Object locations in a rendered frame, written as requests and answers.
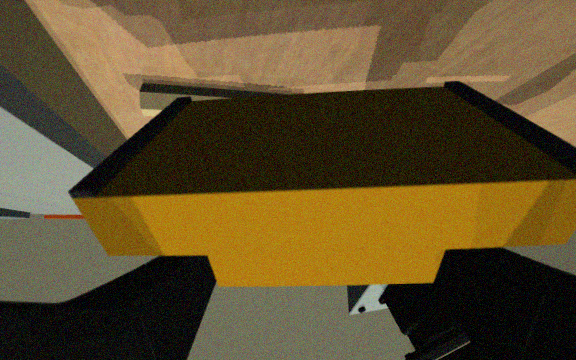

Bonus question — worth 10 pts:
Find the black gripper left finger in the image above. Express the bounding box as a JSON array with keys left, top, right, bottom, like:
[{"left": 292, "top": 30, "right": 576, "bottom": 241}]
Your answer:
[{"left": 0, "top": 255, "right": 217, "bottom": 360}]

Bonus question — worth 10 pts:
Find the tan handled awl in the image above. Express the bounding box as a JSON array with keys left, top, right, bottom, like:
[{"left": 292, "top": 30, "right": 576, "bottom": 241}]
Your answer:
[{"left": 139, "top": 83, "right": 284, "bottom": 116}]

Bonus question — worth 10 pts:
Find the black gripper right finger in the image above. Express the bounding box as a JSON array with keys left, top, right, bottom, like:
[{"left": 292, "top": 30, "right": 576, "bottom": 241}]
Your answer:
[{"left": 435, "top": 247, "right": 576, "bottom": 360}]

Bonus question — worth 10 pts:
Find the orange-handled awl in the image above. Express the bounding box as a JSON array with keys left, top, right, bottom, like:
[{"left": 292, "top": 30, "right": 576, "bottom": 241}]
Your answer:
[{"left": 44, "top": 214, "right": 84, "bottom": 219}]

